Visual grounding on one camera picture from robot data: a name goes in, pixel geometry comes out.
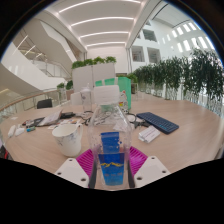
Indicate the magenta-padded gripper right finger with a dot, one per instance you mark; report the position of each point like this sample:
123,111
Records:
151,170

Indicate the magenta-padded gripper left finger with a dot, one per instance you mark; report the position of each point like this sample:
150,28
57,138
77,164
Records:
71,171

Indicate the clear blue-labelled water bottle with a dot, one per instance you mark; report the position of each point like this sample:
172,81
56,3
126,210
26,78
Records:
110,143

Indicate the white ceramic mug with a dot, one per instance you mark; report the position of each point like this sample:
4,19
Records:
67,140

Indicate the white paper packet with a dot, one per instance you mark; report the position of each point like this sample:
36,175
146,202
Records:
149,134

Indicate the dark blue keyboard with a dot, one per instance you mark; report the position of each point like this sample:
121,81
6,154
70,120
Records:
158,122

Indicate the black flat device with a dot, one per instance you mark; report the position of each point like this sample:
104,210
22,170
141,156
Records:
67,115

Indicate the open white booklet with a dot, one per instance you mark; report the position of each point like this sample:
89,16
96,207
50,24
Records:
50,119

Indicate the white computer mouse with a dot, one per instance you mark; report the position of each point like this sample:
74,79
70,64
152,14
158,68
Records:
19,131

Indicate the white power strip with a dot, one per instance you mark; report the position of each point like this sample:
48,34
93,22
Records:
11,130

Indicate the black office chair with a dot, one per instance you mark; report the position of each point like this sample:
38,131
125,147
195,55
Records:
44,104

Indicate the clear plastic tumbler bottle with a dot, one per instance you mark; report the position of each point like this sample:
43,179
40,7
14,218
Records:
86,100

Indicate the green tote bag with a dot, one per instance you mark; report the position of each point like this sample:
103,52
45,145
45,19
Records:
125,90

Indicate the row of green hedge plants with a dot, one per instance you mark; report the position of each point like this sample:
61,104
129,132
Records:
196,75

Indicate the ceiling light strips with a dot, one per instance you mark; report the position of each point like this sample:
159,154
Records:
103,21

